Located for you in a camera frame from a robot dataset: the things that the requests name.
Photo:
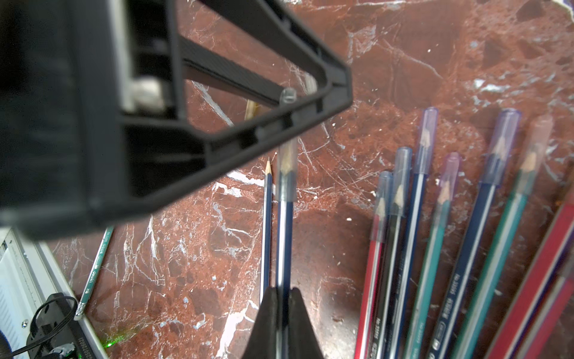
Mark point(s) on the teal capped pencil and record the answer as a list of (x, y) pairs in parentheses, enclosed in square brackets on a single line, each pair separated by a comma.
[(413, 347)]

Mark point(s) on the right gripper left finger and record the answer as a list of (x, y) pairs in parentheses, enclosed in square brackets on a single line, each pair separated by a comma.
[(262, 343)]

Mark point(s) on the black capped pencil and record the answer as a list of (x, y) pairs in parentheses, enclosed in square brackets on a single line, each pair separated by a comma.
[(395, 224)]

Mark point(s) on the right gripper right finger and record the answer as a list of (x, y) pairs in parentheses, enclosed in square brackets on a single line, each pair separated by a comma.
[(302, 342)]

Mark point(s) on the dark blue pencil thin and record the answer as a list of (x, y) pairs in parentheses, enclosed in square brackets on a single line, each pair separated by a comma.
[(266, 233)]

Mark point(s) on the green capped pencil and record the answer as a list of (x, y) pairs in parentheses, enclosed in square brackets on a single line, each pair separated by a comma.
[(529, 165)]

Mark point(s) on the clear pencil cap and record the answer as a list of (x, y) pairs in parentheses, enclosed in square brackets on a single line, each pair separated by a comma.
[(287, 164)]

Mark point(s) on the finger of the left gripper black frame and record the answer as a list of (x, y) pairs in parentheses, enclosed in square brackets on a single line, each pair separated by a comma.
[(109, 114)]

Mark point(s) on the red capped pencil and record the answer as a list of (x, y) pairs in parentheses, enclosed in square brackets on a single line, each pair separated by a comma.
[(376, 246)]

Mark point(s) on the navy capped pencil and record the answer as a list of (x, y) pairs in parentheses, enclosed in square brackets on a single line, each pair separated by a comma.
[(491, 178)]

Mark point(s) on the blue capped pencil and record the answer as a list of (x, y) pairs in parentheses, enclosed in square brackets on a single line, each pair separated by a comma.
[(421, 169)]

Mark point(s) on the red pencil far right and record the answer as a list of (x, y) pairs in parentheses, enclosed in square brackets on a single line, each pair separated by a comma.
[(531, 289)]

